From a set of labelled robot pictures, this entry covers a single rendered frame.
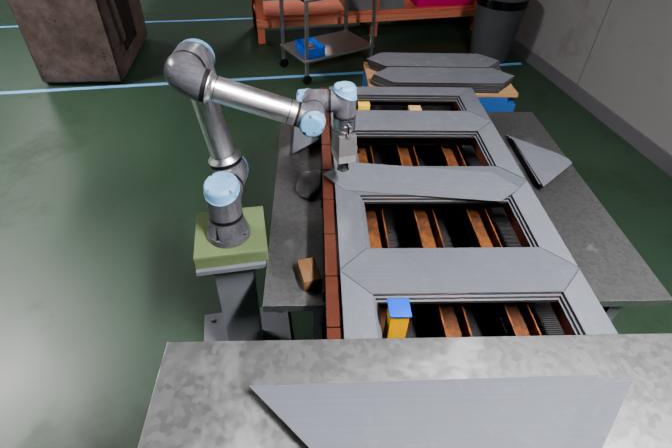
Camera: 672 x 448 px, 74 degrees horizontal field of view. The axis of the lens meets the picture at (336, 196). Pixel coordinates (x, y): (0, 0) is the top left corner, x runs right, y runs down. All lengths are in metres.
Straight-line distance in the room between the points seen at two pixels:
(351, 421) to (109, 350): 1.67
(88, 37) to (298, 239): 3.18
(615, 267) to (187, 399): 1.41
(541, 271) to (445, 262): 0.29
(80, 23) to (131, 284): 2.50
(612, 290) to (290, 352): 1.12
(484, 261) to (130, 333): 1.66
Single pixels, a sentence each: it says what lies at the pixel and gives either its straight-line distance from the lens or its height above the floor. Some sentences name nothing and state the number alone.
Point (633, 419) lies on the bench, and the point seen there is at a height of 1.05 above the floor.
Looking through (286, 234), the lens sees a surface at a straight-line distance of 1.71.
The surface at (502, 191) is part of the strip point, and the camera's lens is 1.78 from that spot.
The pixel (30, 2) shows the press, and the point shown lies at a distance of 4.51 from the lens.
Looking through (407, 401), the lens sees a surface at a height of 1.07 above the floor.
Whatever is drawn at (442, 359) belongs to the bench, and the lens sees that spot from 0.99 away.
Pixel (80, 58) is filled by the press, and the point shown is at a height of 0.26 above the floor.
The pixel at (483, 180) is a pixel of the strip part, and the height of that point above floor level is 0.85.
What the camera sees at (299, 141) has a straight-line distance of 2.14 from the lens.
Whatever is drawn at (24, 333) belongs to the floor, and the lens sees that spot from 2.64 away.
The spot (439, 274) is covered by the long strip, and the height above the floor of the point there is 0.84.
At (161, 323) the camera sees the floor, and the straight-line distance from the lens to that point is 2.40.
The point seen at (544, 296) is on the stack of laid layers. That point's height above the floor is 0.83.
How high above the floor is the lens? 1.88
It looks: 40 degrees down
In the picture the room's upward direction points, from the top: 2 degrees clockwise
